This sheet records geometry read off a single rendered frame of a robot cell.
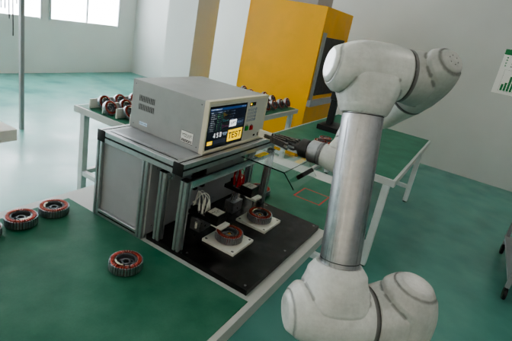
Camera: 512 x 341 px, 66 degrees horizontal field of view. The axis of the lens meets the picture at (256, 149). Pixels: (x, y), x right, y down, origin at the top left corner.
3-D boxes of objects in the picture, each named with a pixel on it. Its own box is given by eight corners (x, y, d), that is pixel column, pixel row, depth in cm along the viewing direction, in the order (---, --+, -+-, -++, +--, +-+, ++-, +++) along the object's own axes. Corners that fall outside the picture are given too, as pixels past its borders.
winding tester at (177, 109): (260, 138, 182) (269, 94, 176) (202, 155, 146) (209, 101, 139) (196, 115, 200) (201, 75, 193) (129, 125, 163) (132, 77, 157)
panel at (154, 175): (238, 189, 206) (248, 136, 197) (144, 234, 151) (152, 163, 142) (236, 189, 207) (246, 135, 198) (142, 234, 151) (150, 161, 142)
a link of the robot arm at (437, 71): (424, 80, 111) (381, 72, 108) (471, 40, 94) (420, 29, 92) (430, 122, 105) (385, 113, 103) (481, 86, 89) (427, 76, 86)
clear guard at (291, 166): (316, 176, 179) (319, 164, 177) (293, 190, 158) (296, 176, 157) (256, 154, 193) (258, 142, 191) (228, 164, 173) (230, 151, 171)
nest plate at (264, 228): (280, 222, 181) (280, 220, 180) (264, 234, 168) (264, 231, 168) (253, 210, 187) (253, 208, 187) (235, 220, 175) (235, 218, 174)
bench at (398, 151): (410, 201, 453) (430, 140, 431) (366, 271, 297) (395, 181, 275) (323, 170, 502) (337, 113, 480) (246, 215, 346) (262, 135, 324)
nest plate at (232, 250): (253, 242, 160) (253, 239, 160) (232, 256, 148) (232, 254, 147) (223, 227, 167) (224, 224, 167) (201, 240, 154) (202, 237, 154)
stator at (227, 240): (247, 239, 159) (248, 231, 158) (232, 250, 150) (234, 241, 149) (224, 228, 164) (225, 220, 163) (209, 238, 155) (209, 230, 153)
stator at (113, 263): (128, 253, 141) (129, 245, 140) (149, 268, 135) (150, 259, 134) (100, 266, 132) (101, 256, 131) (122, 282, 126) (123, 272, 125)
